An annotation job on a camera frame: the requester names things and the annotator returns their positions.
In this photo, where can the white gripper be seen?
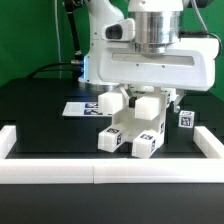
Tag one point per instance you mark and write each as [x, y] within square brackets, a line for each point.
[188, 64]

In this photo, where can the white chair backrest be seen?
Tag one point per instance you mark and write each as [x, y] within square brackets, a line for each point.
[146, 104]

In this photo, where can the white chair seat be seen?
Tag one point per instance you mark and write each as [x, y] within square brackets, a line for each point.
[136, 126]

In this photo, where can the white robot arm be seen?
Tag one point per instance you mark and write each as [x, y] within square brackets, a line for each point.
[147, 48]

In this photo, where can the white tagged cube right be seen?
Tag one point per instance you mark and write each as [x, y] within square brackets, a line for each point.
[186, 119]

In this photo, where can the white base tag plate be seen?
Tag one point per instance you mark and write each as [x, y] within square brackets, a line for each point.
[82, 109]

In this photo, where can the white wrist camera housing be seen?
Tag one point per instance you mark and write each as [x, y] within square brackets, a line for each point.
[123, 30]

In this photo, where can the white U-shaped frame wall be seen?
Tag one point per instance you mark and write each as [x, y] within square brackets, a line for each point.
[102, 171]

